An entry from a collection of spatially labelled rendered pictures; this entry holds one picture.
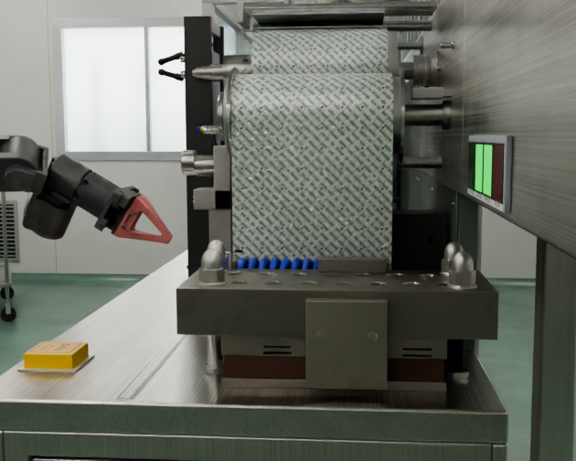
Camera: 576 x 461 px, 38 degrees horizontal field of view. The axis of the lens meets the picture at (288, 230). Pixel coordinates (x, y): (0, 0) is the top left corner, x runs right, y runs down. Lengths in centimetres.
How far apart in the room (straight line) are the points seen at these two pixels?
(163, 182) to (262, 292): 595
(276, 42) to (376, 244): 44
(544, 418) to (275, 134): 64
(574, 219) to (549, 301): 85
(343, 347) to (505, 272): 597
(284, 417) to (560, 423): 59
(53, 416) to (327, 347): 35
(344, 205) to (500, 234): 573
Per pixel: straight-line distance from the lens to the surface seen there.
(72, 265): 727
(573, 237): 56
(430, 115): 126
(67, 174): 126
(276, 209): 122
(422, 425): 101
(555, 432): 146
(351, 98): 121
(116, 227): 124
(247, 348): 106
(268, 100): 122
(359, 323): 102
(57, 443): 109
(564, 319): 141
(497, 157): 80
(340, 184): 121
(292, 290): 103
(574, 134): 56
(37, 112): 728
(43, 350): 121
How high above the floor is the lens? 122
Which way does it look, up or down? 7 degrees down
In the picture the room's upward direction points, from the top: straight up
